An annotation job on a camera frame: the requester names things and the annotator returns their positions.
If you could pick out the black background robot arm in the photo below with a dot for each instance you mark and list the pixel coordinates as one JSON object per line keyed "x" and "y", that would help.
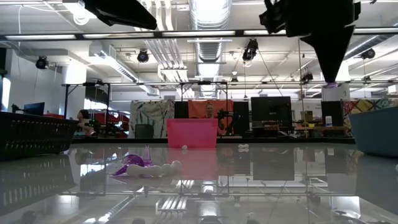
{"x": 228, "y": 119}

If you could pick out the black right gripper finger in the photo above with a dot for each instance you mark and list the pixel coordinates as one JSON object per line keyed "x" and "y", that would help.
{"x": 331, "y": 53}

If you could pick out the pink plastic bin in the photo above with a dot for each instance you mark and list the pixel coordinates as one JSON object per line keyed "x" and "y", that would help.
{"x": 192, "y": 130}

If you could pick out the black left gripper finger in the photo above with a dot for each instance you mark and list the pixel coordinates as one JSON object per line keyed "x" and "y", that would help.
{"x": 130, "y": 18}

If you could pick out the black panel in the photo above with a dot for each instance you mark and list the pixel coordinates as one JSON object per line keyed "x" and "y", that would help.
{"x": 244, "y": 116}
{"x": 181, "y": 109}

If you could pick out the teal plastic bin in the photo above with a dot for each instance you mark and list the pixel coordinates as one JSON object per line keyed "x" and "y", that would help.
{"x": 376, "y": 130}

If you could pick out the person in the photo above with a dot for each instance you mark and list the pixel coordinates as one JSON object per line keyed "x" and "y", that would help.
{"x": 210, "y": 110}
{"x": 84, "y": 123}

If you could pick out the black slotted plastic basket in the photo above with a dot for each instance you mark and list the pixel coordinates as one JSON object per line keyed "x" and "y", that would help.
{"x": 31, "y": 137}

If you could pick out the black ceiling spotlight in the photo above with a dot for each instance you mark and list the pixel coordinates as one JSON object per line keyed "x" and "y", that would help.
{"x": 143, "y": 56}
{"x": 250, "y": 49}
{"x": 42, "y": 62}
{"x": 368, "y": 53}

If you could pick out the black monitor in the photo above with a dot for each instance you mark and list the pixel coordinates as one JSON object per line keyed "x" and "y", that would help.
{"x": 332, "y": 113}
{"x": 34, "y": 109}
{"x": 271, "y": 112}

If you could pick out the leaf print curtain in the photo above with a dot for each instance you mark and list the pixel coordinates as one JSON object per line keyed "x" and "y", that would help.
{"x": 152, "y": 118}

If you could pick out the cardboard box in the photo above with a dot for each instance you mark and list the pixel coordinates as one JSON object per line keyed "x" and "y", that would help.
{"x": 307, "y": 116}

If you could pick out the colourful patchwork quilt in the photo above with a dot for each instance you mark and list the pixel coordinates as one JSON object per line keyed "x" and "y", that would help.
{"x": 357, "y": 107}

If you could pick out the orange curtain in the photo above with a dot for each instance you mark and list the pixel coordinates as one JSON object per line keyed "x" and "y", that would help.
{"x": 196, "y": 107}

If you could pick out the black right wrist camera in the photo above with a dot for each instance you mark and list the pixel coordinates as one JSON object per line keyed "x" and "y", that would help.
{"x": 273, "y": 17}

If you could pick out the silver ceiling duct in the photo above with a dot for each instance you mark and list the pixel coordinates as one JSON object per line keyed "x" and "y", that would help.
{"x": 211, "y": 31}

